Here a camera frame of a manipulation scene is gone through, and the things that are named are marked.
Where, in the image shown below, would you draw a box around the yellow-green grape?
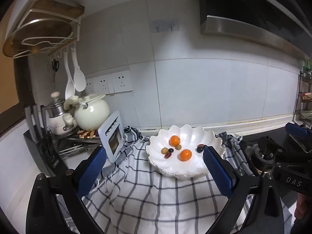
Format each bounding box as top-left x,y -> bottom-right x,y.
161,147 -> 168,154

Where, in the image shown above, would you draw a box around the white scalloped ceramic bowl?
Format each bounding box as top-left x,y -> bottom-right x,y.
146,124 -> 225,179

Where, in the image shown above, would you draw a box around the small steel kettle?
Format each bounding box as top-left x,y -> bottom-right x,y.
45,91 -> 77,136

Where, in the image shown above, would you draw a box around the gas stove burner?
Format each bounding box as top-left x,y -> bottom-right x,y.
239,126 -> 312,200

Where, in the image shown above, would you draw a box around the range hood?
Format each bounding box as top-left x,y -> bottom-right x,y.
199,0 -> 311,60

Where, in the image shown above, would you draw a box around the white hanging spoon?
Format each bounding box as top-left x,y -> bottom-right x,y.
71,48 -> 86,92

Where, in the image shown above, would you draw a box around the steel container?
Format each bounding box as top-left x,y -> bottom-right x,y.
108,131 -> 121,154

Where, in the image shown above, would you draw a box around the red date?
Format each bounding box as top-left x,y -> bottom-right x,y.
164,152 -> 172,159

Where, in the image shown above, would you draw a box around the yellow longan fruit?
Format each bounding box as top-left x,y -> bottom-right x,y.
175,144 -> 182,150

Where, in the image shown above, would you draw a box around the orange mandarin with stem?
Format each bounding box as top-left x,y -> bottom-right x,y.
169,135 -> 180,147

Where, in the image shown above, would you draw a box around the wall power sockets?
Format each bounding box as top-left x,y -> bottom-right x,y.
85,70 -> 133,95

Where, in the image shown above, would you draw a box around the black knife block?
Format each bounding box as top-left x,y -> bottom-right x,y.
23,104 -> 67,176

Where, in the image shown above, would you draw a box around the orange mandarin in bowl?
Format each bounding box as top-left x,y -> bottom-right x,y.
179,149 -> 192,162

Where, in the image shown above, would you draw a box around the spice rack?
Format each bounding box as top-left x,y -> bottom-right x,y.
292,59 -> 312,129

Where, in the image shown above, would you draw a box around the person hand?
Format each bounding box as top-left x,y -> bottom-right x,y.
294,193 -> 311,220

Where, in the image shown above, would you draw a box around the cream ceramic pot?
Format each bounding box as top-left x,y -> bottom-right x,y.
73,93 -> 111,131

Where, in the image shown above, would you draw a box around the white hanging spatula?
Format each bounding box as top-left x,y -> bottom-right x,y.
63,52 -> 76,99

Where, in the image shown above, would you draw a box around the white slotted rack panel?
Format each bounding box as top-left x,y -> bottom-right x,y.
98,111 -> 124,164

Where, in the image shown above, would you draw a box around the checked white kitchen cloth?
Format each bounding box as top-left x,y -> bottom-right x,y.
57,126 -> 293,234

